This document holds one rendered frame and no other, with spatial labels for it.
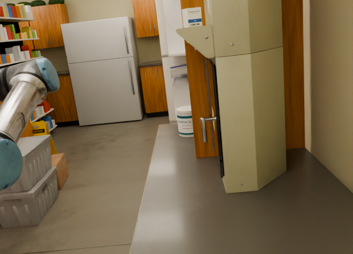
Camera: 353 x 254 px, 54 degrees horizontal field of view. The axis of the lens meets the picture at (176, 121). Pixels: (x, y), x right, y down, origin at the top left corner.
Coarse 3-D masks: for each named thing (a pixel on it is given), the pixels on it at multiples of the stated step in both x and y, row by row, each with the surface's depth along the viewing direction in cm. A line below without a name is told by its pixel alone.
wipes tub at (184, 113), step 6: (180, 108) 189; (186, 108) 187; (180, 114) 185; (186, 114) 183; (180, 120) 186; (186, 120) 184; (180, 126) 187; (186, 126) 185; (192, 126) 185; (180, 132) 189; (186, 132) 186; (192, 132) 186
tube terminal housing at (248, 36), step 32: (224, 0) 104; (256, 0) 107; (224, 32) 106; (256, 32) 109; (224, 64) 109; (256, 64) 111; (224, 96) 111; (256, 96) 113; (224, 128) 114; (256, 128) 115; (224, 160) 117; (256, 160) 117
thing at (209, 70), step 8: (208, 64) 127; (208, 72) 132; (208, 80) 138; (216, 96) 112; (216, 104) 113; (216, 112) 114; (216, 120) 114; (216, 128) 116; (216, 136) 120; (216, 144) 125; (216, 152) 130; (216, 160) 135
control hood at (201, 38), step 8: (176, 32) 107; (184, 32) 106; (192, 32) 106; (200, 32) 106; (208, 32) 106; (192, 40) 107; (200, 40) 107; (208, 40) 107; (200, 48) 108; (208, 48) 108; (208, 56) 108
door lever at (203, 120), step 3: (201, 117) 119; (204, 117) 119; (207, 117) 119; (210, 117) 119; (213, 117) 118; (201, 120) 118; (204, 120) 118; (207, 120) 119; (210, 120) 119; (201, 123) 119; (204, 123) 119; (201, 126) 119; (204, 126) 119; (204, 129) 119; (204, 132) 119; (204, 135) 120; (204, 138) 120; (204, 141) 120
